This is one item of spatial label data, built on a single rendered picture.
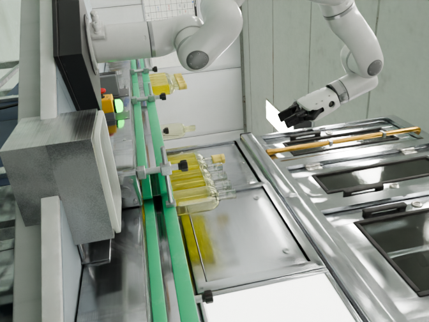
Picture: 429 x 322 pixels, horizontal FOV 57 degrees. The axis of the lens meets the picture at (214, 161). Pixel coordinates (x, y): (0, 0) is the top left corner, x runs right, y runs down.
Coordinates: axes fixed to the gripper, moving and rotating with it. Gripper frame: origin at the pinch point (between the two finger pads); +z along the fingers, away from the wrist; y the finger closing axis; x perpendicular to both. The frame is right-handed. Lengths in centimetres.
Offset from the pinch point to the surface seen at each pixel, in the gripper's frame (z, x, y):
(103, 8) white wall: 83, 23, 579
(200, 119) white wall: 25, -218, 580
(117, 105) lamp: 46, 21, 22
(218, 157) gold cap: 24.0, -6.7, 10.4
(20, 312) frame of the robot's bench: 66, 16, -51
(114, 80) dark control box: 46, 24, 48
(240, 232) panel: 28.2, -20.1, -13.0
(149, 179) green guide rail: 44.0, 5.9, -6.8
